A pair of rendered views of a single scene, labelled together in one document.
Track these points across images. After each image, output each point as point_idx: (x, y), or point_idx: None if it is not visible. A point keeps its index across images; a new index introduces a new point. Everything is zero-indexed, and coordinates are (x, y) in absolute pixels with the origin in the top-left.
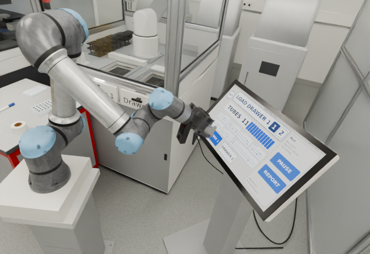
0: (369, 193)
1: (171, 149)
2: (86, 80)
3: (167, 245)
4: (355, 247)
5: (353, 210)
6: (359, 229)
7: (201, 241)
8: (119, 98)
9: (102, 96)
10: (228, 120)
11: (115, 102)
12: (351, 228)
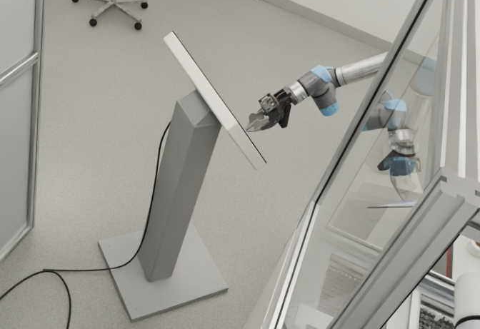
0: (1, 140)
1: (265, 285)
2: (376, 56)
3: (221, 278)
4: (37, 145)
5: (1, 170)
6: (21, 150)
7: (173, 278)
8: None
9: (361, 61)
10: None
11: (351, 68)
12: (14, 168)
